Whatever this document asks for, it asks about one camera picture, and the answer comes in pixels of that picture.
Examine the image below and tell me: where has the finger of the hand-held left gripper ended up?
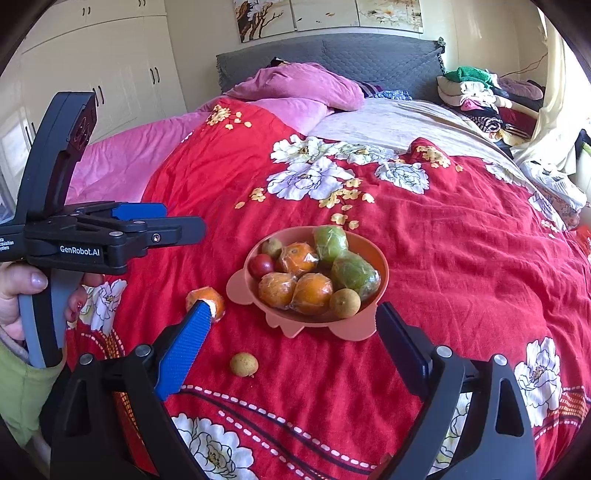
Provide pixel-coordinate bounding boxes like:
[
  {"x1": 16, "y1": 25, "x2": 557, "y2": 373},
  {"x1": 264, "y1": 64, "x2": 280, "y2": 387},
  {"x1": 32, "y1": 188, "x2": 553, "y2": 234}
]
[
  {"x1": 108, "y1": 216, "x2": 206, "y2": 257},
  {"x1": 69, "y1": 202, "x2": 168, "y2": 227}
]

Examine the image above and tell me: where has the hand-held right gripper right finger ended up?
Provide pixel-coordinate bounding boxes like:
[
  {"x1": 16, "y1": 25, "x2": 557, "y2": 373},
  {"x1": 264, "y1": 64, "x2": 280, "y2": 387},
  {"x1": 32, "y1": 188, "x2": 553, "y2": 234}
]
[{"x1": 375, "y1": 301, "x2": 539, "y2": 480}]

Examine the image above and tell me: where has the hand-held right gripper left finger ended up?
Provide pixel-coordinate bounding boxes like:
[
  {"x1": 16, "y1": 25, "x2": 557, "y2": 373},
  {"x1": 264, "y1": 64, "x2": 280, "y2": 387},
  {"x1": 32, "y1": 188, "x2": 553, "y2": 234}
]
[{"x1": 50, "y1": 299, "x2": 214, "y2": 480}]

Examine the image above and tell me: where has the orange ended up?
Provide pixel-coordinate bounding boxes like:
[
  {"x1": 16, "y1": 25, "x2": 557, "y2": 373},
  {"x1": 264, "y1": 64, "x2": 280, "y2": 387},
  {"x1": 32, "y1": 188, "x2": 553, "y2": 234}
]
[
  {"x1": 292, "y1": 273, "x2": 334, "y2": 316},
  {"x1": 276, "y1": 242, "x2": 320, "y2": 277},
  {"x1": 185, "y1": 286, "x2": 226, "y2": 321},
  {"x1": 257, "y1": 272, "x2": 297, "y2": 310}
]

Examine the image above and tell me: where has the red cherry tomato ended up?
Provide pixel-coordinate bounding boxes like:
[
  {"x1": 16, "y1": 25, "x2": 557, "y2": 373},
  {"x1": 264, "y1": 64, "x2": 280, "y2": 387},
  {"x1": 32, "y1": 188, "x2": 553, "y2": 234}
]
[{"x1": 248, "y1": 254, "x2": 276, "y2": 280}]

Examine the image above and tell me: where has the green mango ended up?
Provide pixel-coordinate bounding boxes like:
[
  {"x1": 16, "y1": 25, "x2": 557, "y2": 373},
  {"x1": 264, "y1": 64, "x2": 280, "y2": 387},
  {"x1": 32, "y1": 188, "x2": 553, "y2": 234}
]
[{"x1": 331, "y1": 255, "x2": 382, "y2": 298}]

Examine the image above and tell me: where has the pink footed bowl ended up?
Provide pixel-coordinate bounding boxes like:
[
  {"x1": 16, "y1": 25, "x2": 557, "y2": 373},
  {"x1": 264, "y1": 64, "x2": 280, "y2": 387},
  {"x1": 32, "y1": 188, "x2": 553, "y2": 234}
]
[{"x1": 226, "y1": 226, "x2": 389, "y2": 341}]

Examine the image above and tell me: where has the small green fruit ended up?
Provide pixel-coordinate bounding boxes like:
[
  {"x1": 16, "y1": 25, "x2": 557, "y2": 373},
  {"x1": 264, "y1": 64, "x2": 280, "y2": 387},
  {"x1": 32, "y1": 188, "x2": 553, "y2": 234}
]
[{"x1": 313, "y1": 225, "x2": 349, "y2": 266}]

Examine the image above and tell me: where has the pink fleece blanket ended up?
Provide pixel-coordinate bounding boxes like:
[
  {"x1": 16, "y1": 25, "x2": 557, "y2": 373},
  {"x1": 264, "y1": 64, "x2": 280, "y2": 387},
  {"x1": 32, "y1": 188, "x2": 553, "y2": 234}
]
[{"x1": 67, "y1": 108, "x2": 218, "y2": 204}]

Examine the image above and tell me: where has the red floral blanket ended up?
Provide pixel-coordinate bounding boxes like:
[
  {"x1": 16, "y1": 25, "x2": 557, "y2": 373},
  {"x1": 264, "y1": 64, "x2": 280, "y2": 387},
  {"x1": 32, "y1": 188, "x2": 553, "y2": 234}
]
[{"x1": 65, "y1": 97, "x2": 591, "y2": 480}]

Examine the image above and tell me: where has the white wardrobe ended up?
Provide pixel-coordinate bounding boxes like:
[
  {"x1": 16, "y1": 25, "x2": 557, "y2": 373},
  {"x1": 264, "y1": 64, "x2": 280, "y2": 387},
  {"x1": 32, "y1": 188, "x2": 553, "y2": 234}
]
[{"x1": 0, "y1": 0, "x2": 188, "y2": 153}]

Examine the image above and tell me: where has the light pink pillow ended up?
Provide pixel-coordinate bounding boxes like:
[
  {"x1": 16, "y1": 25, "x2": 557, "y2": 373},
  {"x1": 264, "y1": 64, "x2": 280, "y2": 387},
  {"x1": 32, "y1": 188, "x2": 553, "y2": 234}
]
[{"x1": 256, "y1": 98, "x2": 335, "y2": 136}]

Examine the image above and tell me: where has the magenta pillow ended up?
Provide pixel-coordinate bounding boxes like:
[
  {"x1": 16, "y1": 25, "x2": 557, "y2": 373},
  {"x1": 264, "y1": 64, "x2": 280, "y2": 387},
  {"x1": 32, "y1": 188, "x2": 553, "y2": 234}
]
[{"x1": 226, "y1": 63, "x2": 365, "y2": 112}]

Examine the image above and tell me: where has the white printed cloth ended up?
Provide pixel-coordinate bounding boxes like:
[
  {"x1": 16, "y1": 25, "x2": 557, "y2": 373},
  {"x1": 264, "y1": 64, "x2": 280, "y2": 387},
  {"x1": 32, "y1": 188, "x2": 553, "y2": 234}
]
[{"x1": 522, "y1": 159, "x2": 587, "y2": 208}]

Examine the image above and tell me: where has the beige bed sheet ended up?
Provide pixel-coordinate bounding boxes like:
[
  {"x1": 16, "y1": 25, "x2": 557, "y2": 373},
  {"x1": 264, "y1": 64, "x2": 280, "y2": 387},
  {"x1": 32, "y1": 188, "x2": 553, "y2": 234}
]
[{"x1": 307, "y1": 98, "x2": 568, "y2": 232}]

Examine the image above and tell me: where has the dark patterned cloth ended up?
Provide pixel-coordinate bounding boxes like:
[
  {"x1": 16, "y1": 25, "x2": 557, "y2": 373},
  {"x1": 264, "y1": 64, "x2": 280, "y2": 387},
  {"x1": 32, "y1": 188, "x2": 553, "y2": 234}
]
[{"x1": 360, "y1": 82, "x2": 413, "y2": 101}]

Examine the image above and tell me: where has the grey quilted headboard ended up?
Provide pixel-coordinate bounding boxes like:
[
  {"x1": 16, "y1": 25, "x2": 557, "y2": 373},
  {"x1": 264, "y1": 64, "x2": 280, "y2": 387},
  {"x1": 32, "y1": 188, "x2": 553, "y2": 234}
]
[{"x1": 216, "y1": 32, "x2": 446, "y2": 103}]

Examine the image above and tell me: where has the pile of folded clothes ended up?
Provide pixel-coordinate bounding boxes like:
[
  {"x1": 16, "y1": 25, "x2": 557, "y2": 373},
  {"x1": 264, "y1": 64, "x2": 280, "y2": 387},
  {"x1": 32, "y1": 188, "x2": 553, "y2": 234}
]
[{"x1": 436, "y1": 67, "x2": 546, "y2": 148}]

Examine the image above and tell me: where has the cream curtain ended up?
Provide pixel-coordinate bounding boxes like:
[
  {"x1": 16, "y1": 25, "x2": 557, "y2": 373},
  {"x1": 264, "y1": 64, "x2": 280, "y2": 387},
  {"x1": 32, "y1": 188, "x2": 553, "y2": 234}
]
[{"x1": 512, "y1": 28, "x2": 591, "y2": 167}]

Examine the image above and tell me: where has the floral wall painting panel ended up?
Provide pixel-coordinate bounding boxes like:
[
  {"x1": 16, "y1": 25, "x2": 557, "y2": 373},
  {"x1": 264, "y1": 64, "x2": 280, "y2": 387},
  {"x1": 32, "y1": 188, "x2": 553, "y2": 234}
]
[
  {"x1": 292, "y1": 0, "x2": 358, "y2": 32},
  {"x1": 358, "y1": 0, "x2": 423, "y2": 32},
  {"x1": 233, "y1": 0, "x2": 293, "y2": 42}
]

